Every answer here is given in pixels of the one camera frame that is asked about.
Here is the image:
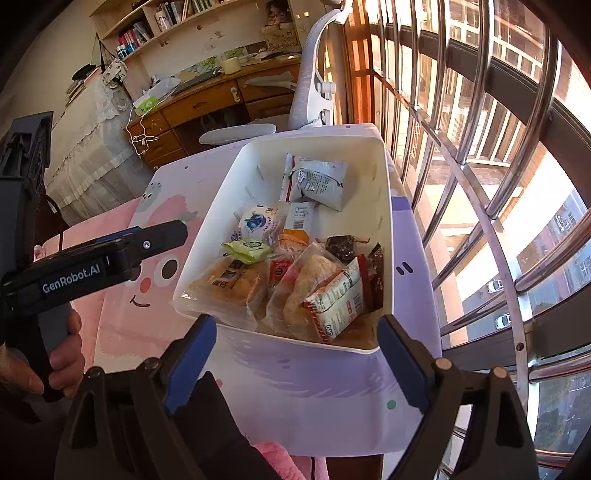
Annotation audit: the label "doll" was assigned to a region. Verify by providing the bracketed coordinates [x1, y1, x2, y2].
[265, 0, 291, 28]

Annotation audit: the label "black cable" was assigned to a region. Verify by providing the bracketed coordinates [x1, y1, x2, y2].
[44, 194, 65, 252]

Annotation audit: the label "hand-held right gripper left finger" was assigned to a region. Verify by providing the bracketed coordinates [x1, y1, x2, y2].
[54, 314, 218, 480]

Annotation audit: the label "black keyboard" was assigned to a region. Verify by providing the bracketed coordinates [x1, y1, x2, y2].
[173, 69, 222, 93]

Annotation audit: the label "pink printed tablecloth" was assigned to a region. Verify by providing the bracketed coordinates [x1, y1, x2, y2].
[95, 122, 444, 462]

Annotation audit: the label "beige patterned box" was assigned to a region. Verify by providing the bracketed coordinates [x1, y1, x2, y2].
[262, 25, 301, 52]

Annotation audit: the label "white cable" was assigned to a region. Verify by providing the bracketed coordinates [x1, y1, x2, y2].
[127, 106, 160, 158]

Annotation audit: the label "white plastic bin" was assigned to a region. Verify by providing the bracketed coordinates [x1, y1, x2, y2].
[172, 134, 395, 356]

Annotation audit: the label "red snack packet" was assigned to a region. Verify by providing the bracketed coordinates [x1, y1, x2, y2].
[268, 254, 296, 289]

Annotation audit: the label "metal window grille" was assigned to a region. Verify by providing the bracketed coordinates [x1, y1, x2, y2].
[346, 0, 591, 480]

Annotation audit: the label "pale rice cracker packet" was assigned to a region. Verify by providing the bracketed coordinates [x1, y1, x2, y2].
[263, 242, 345, 340]

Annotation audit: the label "clear plastic bag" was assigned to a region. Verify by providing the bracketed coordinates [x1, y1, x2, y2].
[150, 76, 182, 95]

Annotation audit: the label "person's left hand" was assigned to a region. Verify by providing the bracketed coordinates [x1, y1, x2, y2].
[0, 307, 84, 398]

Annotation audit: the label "green snack packet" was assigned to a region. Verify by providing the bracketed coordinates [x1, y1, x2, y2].
[221, 237, 273, 265]

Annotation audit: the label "dark chocolate snack packet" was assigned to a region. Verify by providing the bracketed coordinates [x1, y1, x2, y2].
[324, 234, 356, 264]

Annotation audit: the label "person's dark trousers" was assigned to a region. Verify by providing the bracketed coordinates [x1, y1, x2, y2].
[175, 371, 280, 480]

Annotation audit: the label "row of books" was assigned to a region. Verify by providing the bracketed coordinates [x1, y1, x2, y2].
[115, 0, 222, 51]

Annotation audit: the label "lace covered cabinet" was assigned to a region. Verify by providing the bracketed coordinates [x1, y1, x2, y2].
[44, 69, 158, 227]

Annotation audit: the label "grey office chair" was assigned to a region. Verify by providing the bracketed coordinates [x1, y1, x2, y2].
[198, 0, 356, 146]

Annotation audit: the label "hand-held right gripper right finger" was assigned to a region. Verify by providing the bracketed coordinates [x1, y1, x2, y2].
[376, 314, 539, 480]

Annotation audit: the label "white blueberry print packet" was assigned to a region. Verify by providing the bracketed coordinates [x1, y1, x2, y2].
[231, 205, 287, 245]

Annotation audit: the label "pink fuzzy clothing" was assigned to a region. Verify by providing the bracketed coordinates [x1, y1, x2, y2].
[253, 440, 329, 480]

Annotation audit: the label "floral cloth bag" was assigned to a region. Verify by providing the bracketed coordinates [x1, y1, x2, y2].
[99, 58, 130, 88]

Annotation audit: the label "green tissue box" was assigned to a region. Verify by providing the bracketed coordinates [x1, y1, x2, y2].
[134, 95, 162, 116]

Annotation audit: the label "wooden desk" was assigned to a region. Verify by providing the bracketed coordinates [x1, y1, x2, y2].
[126, 55, 305, 169]

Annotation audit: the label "wooden bookshelf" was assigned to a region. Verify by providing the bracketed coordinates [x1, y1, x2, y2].
[90, 0, 296, 61]

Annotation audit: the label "grey white snack packet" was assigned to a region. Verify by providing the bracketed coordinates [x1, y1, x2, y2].
[279, 154, 349, 212]

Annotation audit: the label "clear golden snack packet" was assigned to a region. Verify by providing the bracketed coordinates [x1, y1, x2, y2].
[182, 256, 271, 330]

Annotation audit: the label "pink blanket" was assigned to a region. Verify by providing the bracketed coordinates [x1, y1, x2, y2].
[32, 196, 144, 374]

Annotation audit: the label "white brown snack packet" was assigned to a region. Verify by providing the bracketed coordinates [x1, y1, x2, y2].
[283, 200, 317, 232]

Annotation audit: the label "red white cookie packet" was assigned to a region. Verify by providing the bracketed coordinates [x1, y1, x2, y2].
[302, 255, 370, 344]

